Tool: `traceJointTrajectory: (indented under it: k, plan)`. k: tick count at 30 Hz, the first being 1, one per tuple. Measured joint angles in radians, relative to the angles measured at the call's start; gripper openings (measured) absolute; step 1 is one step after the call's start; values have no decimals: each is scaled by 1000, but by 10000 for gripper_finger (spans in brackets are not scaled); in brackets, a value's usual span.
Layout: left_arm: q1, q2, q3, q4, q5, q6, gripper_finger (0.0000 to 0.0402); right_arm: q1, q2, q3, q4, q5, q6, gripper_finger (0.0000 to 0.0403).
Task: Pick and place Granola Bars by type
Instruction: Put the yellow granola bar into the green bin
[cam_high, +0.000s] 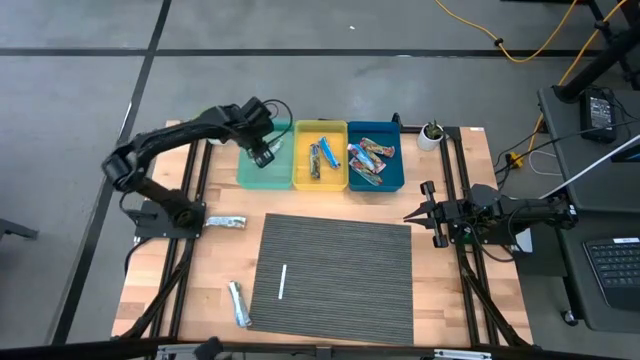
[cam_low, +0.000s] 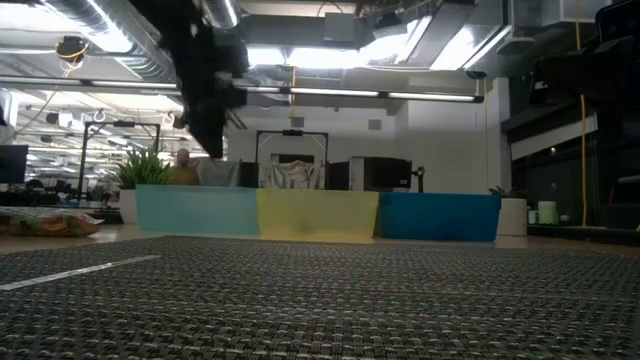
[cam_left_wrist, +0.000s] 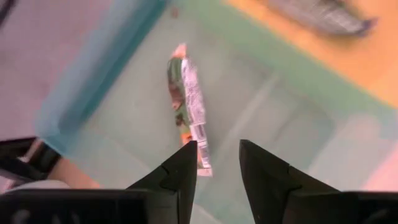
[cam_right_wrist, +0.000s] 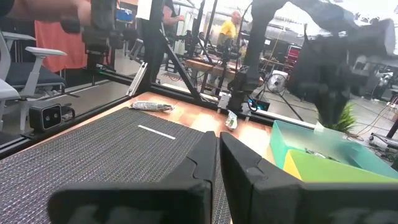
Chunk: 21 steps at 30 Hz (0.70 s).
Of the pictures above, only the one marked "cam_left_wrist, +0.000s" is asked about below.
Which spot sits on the granola bar dark blue-green wrapper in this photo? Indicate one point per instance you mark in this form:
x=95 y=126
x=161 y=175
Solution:
x=323 y=15

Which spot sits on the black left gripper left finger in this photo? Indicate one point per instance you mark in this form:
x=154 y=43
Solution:
x=180 y=174

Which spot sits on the teal plastic bin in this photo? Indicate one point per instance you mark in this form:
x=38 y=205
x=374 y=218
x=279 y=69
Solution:
x=130 y=109

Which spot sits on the yellow plastic bin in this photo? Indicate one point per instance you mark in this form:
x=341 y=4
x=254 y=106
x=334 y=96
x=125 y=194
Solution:
x=357 y=62

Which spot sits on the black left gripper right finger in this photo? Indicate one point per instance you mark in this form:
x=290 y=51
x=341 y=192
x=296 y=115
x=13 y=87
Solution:
x=264 y=180

